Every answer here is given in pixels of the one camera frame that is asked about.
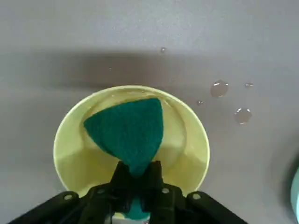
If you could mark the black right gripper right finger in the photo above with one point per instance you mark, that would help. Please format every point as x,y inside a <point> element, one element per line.
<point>168,205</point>

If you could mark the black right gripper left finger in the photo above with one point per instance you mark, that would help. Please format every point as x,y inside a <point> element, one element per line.
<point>93,203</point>

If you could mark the green and yellow sponge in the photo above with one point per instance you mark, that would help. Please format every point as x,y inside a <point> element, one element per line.
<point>126,130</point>

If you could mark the small yellow dish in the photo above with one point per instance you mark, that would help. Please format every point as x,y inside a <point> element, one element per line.
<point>70,163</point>

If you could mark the pale green plate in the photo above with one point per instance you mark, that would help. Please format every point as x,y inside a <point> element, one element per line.
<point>295,186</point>

